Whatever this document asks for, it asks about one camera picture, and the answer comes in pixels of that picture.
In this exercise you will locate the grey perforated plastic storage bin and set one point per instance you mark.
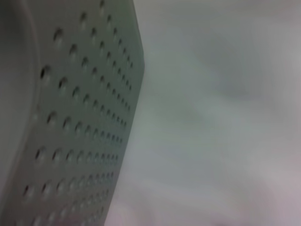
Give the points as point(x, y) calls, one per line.
point(70, 117)

